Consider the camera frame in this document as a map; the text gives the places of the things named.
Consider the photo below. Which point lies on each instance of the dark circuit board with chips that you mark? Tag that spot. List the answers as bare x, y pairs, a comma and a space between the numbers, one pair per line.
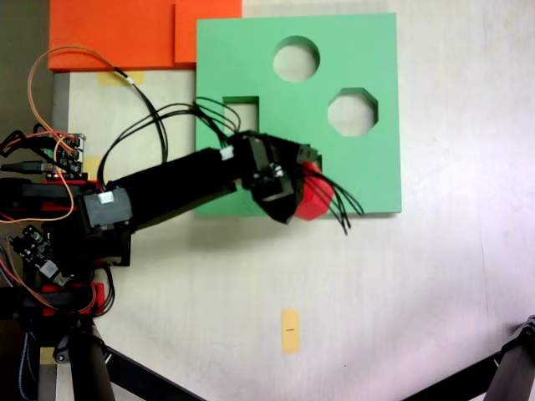
33, 246

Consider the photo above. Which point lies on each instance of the orange foam block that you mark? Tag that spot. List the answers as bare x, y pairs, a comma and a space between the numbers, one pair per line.
113, 33

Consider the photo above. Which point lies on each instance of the black tall tripod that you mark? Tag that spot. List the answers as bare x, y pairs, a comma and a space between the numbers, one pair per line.
88, 367

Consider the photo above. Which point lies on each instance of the red octagonal pillar block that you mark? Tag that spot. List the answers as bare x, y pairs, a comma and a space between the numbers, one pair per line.
313, 196

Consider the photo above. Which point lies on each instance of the circuit board with white connectors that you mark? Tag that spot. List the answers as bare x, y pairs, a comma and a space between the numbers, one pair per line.
69, 154

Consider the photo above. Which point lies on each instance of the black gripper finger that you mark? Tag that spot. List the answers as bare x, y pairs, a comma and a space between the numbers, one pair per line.
311, 154
284, 209

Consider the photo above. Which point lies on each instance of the yellow tape marker with line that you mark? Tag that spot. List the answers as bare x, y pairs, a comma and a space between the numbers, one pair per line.
290, 330

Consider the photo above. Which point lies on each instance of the green shape sorting board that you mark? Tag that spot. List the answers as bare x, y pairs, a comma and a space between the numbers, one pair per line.
251, 54

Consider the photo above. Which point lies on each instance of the small yellow tape piece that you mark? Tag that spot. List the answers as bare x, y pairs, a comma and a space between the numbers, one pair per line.
93, 165

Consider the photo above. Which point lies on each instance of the plain yellow tape strip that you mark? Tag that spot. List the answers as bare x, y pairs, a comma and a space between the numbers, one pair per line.
121, 78

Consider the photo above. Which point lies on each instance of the black notched tripod leg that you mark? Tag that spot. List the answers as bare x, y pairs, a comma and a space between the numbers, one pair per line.
518, 367

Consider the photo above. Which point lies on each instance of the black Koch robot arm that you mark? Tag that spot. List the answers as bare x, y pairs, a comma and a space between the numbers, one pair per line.
175, 184

